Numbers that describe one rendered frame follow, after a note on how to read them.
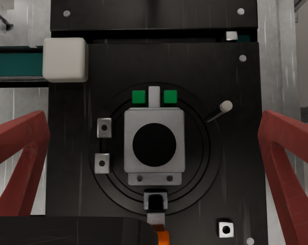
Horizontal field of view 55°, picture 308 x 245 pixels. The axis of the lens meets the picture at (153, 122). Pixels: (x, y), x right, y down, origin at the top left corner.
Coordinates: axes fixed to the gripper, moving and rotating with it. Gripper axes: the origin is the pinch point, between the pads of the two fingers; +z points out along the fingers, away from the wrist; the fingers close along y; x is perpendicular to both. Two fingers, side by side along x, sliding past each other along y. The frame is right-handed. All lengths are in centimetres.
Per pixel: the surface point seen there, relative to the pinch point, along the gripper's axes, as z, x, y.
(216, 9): 25.4, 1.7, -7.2
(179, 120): 7.5, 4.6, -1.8
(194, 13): 25.1, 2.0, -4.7
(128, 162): 5.5, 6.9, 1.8
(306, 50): 32.9, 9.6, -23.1
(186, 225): 9.4, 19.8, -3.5
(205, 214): 10.2, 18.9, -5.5
